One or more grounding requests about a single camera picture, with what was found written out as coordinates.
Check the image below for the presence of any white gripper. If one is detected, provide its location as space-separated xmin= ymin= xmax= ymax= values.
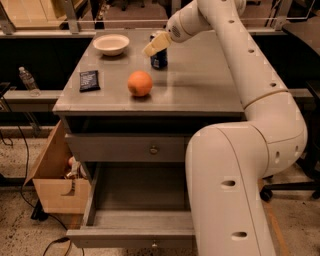
xmin=142 ymin=1 xmax=212 ymax=57

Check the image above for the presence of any blue pepsi can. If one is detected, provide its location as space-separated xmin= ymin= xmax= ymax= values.
xmin=150 ymin=31 xmax=168 ymax=70

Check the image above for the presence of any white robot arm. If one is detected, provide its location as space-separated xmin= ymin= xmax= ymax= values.
xmin=144 ymin=0 xmax=307 ymax=256

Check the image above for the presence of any grey drawer cabinet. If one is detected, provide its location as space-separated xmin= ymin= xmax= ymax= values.
xmin=54 ymin=30 xmax=244 ymax=176

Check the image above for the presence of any closed top drawer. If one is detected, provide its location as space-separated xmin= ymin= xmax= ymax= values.
xmin=65 ymin=134 xmax=188 ymax=163

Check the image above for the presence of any open middle drawer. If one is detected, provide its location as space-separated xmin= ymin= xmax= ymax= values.
xmin=67 ymin=164 xmax=195 ymax=249

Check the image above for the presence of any white bowl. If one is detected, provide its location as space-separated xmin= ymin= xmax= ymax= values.
xmin=93 ymin=34 xmax=130 ymax=56

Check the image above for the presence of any orange fruit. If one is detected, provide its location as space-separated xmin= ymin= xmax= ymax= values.
xmin=127 ymin=71 xmax=153 ymax=97

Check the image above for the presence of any dark blue snack packet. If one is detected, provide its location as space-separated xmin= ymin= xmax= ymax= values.
xmin=79 ymin=70 xmax=100 ymax=92

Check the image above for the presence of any clear water bottle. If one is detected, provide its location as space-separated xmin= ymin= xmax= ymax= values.
xmin=19 ymin=66 xmax=41 ymax=97

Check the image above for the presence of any black office chair base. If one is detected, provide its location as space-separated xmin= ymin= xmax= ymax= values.
xmin=259 ymin=109 xmax=320 ymax=203

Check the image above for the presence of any cardboard box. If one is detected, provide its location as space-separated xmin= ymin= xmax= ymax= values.
xmin=25 ymin=121 xmax=91 ymax=214

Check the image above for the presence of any black floor cable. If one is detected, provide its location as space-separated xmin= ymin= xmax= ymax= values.
xmin=0 ymin=96 xmax=73 ymax=256

